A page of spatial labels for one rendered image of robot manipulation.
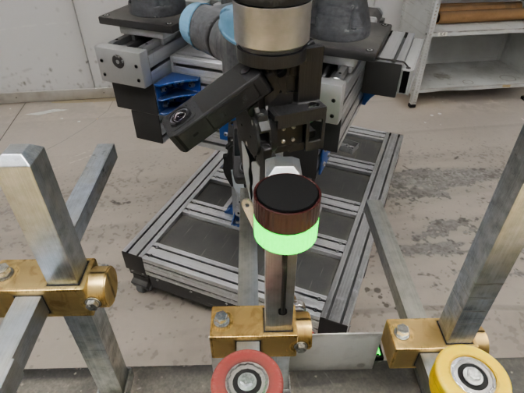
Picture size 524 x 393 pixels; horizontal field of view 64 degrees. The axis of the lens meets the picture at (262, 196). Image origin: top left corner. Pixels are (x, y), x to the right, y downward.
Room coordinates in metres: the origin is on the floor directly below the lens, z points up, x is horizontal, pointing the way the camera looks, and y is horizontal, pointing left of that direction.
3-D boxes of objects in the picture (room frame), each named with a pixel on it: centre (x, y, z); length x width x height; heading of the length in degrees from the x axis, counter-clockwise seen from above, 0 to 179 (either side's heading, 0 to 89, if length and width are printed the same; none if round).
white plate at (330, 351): (0.37, -0.05, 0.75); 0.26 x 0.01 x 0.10; 91
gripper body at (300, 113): (0.43, -0.02, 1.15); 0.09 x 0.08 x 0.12; 112
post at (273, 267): (0.34, -0.02, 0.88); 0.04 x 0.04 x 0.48; 1
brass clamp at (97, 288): (0.33, 0.25, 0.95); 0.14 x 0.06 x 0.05; 91
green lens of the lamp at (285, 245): (0.29, -0.02, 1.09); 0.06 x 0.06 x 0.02
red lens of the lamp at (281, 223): (0.29, -0.02, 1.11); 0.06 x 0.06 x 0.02
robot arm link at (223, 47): (0.68, 0.03, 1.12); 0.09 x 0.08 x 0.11; 38
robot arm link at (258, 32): (0.43, -0.01, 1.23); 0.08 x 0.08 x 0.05
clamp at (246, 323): (0.34, 0.00, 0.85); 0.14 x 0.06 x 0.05; 91
